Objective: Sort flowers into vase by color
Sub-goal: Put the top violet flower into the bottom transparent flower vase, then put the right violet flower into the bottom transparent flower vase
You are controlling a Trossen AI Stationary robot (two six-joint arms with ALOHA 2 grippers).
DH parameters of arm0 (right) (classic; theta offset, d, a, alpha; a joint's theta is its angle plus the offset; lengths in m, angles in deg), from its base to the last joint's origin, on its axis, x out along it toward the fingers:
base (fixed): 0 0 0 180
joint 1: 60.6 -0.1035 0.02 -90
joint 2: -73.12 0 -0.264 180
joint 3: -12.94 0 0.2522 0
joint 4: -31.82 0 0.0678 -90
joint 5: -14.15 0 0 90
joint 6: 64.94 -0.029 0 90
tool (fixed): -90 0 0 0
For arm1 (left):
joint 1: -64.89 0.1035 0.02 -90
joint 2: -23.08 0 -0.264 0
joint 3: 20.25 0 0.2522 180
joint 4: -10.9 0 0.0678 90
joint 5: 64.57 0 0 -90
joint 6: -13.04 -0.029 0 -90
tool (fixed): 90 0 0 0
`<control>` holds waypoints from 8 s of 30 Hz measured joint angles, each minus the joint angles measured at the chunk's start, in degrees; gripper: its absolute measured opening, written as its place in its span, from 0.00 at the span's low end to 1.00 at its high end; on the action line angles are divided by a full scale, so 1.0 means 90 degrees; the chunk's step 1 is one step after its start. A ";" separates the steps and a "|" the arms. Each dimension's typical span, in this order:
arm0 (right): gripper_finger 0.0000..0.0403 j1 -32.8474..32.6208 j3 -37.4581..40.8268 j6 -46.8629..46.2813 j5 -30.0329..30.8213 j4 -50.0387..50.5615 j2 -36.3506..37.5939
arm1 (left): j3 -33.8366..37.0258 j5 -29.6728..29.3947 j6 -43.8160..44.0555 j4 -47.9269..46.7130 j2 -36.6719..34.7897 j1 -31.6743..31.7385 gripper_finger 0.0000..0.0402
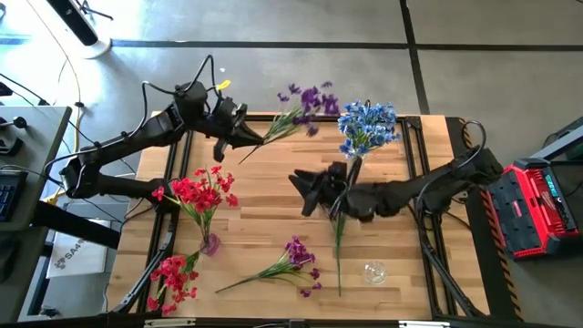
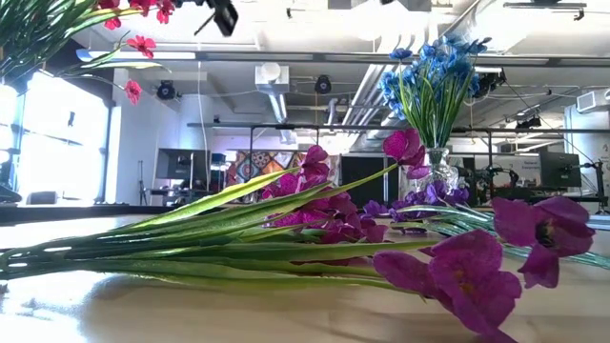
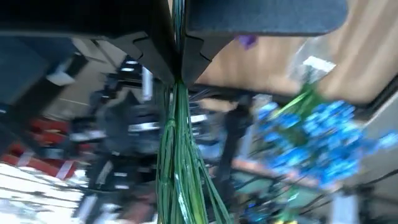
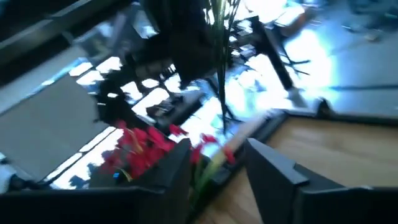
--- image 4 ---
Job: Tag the black post white base stand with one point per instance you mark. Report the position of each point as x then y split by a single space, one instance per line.
273 53

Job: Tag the red artificial flower bunch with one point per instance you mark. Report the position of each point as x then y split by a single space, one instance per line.
140 152
206 138

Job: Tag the grey desk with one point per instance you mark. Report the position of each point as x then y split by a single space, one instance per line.
46 130

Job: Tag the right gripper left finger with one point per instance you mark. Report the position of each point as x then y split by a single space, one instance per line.
161 202

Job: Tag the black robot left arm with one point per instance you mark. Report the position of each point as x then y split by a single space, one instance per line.
186 46

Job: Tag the dark purple flower bunch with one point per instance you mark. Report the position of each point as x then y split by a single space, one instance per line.
222 62

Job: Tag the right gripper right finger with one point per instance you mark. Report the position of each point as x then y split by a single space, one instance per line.
280 193

